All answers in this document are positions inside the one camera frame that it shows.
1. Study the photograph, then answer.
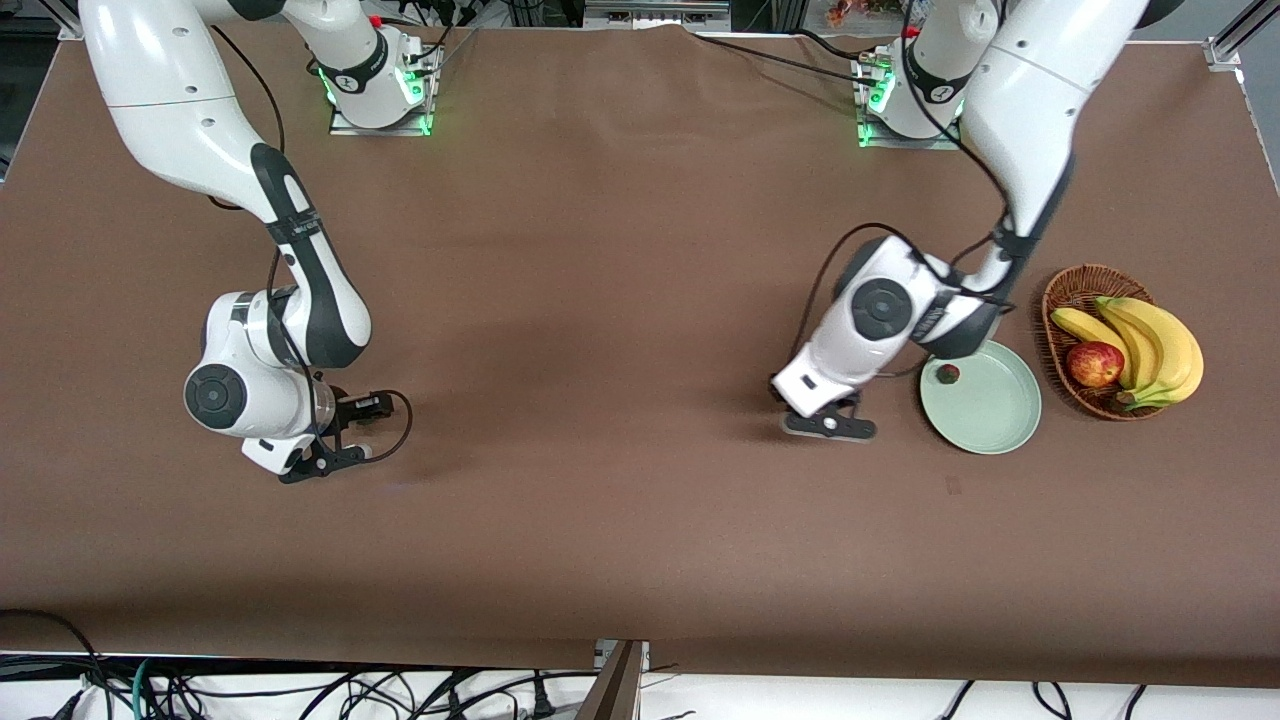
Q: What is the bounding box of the pale green round plate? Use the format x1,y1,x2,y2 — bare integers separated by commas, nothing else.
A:
919,337,1043,456

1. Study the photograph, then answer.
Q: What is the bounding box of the brown table cover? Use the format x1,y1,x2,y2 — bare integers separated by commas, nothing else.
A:
0,18,1280,691

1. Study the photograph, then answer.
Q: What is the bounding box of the brown wicker basket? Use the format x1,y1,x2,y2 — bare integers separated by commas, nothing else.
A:
1041,263,1169,422

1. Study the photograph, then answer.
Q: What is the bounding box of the red apple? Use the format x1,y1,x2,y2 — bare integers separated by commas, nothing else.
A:
1065,341,1126,389

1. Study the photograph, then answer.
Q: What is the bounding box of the yellow banana bunch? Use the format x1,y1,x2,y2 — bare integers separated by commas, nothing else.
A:
1050,295,1205,413

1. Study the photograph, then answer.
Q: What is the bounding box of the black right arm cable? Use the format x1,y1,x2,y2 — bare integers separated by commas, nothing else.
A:
210,25,413,466

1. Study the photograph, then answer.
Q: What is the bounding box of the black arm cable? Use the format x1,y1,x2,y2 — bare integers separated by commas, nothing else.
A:
210,25,413,466
795,0,1016,376

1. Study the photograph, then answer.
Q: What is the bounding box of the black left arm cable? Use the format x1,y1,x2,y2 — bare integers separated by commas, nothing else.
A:
795,0,1016,376

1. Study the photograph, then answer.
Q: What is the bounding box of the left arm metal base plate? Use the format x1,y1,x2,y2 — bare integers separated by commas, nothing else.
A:
855,50,963,151

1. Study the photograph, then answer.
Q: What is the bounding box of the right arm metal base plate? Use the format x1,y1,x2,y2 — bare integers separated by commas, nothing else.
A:
328,40,441,138

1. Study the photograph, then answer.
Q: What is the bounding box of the thick black floor cable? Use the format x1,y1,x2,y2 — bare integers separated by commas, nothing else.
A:
0,608,113,720

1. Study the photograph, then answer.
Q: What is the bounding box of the thin black table cable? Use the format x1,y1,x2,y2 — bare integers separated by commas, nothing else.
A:
685,28,883,89
793,28,873,63

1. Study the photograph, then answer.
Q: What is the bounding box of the metal frame post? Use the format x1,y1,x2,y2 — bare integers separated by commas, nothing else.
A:
575,640,651,720

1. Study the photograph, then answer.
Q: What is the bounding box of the grey metal background rail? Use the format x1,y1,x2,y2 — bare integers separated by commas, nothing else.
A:
585,0,731,31

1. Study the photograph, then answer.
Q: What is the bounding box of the aluminium frame profile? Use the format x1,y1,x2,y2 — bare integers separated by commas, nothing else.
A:
1205,0,1280,71
40,0,89,41

